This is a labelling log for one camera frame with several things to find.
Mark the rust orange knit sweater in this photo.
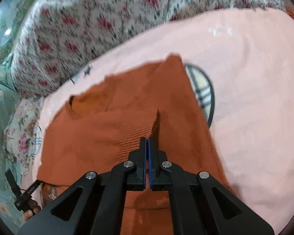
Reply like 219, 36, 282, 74
37, 54, 228, 234

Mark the person's left hand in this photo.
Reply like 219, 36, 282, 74
22, 200, 41, 222

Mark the cream rose floral pillow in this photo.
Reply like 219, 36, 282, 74
2, 97, 44, 175

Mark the teal floral bedding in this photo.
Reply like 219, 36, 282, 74
0, 54, 36, 234

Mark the pink heart-print bed sheet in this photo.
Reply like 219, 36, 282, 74
20, 7, 294, 234

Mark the white red floral quilt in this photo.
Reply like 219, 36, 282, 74
11, 0, 286, 97

